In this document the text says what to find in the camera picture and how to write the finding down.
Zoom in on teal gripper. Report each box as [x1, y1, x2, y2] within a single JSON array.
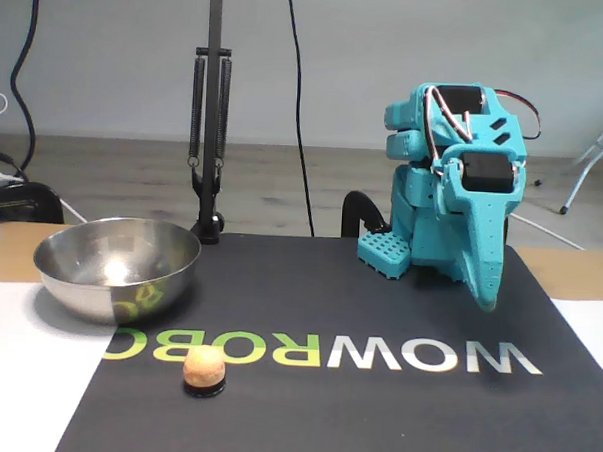
[[425, 144, 529, 316]]

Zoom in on orange ball with black base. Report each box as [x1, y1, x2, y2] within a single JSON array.
[[182, 344, 228, 399]]

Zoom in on metal bowl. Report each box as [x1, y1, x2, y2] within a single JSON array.
[[30, 212, 204, 331]]

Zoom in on white metal stand legs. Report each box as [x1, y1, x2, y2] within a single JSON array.
[[556, 101, 603, 217]]

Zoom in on white paper sheet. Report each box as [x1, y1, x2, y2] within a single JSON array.
[[546, 296, 603, 400], [0, 280, 123, 452]]

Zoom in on black WOWROBO mat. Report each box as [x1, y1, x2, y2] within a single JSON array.
[[53, 225, 603, 452]]

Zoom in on white floor cable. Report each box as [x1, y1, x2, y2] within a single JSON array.
[[505, 210, 589, 250], [55, 197, 91, 225]]

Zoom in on red white black servo wire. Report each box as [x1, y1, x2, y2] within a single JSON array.
[[489, 88, 545, 142], [417, 84, 478, 167]]

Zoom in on thin black hanging cable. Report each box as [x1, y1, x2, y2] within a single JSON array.
[[274, 0, 326, 238]]

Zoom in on black camera stand with springs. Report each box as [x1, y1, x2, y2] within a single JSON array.
[[184, 0, 237, 248]]

